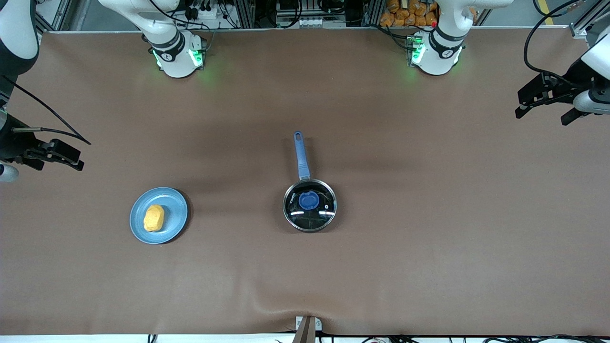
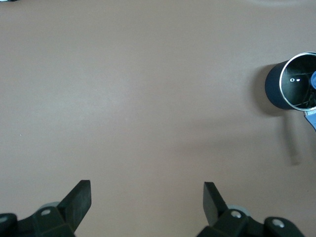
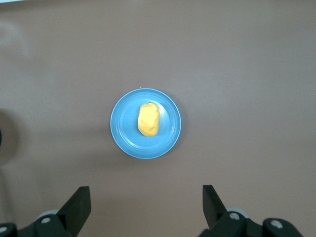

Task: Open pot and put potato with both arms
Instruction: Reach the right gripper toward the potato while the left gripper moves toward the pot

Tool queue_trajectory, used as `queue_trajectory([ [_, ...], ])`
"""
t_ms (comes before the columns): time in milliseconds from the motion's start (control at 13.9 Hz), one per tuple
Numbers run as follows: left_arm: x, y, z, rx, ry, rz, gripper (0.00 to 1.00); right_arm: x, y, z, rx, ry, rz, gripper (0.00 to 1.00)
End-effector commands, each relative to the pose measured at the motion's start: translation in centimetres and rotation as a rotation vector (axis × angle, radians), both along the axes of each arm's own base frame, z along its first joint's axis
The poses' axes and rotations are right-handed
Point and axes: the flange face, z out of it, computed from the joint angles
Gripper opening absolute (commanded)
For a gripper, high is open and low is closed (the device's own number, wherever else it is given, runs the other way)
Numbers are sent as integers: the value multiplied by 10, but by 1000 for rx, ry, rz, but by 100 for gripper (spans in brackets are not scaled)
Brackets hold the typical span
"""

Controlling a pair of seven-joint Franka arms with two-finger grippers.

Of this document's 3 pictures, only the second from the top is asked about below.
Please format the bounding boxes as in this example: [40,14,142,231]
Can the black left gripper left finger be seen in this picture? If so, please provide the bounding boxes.
[0,180,92,237]

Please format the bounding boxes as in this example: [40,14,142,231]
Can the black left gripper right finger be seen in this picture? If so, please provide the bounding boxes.
[196,182,303,237]

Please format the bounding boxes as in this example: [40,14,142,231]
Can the glass lid with blue knob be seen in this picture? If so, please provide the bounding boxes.
[278,51,316,111]

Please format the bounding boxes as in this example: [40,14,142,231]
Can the black cooking pot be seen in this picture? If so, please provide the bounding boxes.
[264,51,316,132]

